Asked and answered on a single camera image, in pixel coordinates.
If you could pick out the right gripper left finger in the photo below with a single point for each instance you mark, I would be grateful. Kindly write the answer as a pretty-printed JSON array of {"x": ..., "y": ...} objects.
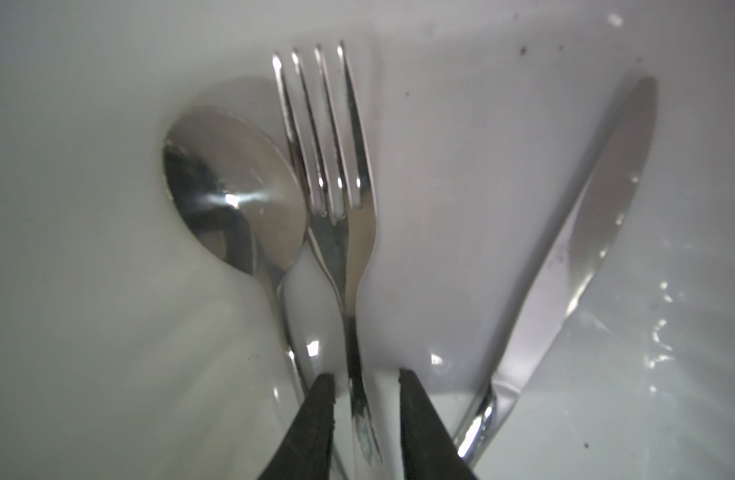
[{"x": 306, "y": 450}]

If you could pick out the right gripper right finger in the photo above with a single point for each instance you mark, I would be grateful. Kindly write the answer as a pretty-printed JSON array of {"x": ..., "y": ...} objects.
[{"x": 427, "y": 450}]

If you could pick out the silver spoon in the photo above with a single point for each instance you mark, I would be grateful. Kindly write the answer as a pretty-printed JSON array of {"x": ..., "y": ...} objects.
[{"x": 240, "y": 197}]

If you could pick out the silver knife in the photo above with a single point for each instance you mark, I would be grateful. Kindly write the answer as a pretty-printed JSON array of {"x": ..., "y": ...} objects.
[{"x": 567, "y": 267}]

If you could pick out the white rectangular dish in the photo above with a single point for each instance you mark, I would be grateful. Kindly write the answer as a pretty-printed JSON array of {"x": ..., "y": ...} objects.
[{"x": 127, "y": 351}]

